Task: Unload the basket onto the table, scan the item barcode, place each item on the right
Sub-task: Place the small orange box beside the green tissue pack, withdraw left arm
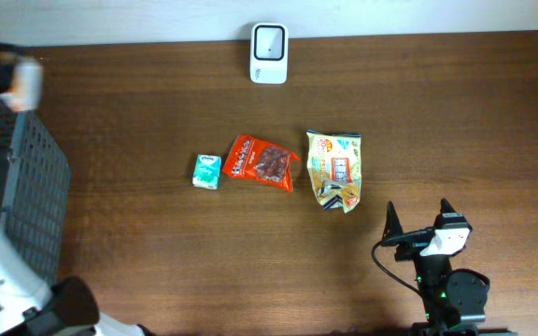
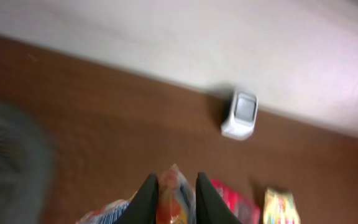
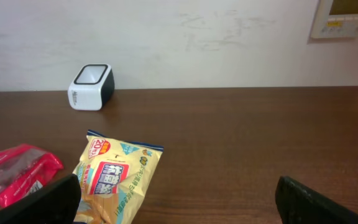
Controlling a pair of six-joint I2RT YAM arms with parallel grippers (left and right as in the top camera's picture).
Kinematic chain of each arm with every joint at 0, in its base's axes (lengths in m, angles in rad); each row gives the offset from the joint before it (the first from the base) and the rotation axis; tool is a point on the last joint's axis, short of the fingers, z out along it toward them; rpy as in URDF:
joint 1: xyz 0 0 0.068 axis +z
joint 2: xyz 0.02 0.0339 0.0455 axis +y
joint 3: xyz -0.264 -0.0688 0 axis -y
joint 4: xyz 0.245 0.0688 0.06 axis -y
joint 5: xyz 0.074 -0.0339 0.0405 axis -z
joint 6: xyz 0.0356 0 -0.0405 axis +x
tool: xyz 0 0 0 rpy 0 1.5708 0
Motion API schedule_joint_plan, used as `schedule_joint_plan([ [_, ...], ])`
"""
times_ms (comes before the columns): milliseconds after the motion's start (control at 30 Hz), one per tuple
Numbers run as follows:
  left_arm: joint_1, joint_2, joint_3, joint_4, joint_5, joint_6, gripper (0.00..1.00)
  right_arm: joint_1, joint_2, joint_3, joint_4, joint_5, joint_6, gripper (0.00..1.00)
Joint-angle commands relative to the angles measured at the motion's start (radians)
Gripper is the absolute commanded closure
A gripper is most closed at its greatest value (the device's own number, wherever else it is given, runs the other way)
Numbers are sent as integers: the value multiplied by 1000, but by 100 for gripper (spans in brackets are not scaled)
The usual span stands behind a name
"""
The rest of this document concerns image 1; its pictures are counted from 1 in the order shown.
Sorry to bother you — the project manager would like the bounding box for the beige wet wipes pack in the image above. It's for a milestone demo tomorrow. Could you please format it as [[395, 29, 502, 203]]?
[[306, 130, 361, 214]]

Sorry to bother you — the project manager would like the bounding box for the red snack bag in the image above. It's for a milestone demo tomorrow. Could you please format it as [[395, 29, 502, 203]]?
[[222, 134, 299, 193]]

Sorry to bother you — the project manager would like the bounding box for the green tissue pack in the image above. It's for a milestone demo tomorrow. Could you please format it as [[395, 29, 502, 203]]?
[[192, 154, 221, 189]]

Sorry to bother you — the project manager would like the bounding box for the orange small tissue pack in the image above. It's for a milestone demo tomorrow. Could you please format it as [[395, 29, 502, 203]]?
[[0, 56, 43, 113]]

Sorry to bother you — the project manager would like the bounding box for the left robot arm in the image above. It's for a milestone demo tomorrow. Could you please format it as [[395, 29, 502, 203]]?
[[0, 43, 149, 336]]

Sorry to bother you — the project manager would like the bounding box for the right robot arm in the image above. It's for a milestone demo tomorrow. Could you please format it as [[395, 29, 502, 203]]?
[[371, 199, 513, 336]]

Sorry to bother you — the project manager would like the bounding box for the grey plastic mesh basket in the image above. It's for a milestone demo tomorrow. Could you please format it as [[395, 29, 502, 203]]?
[[0, 101, 71, 285]]

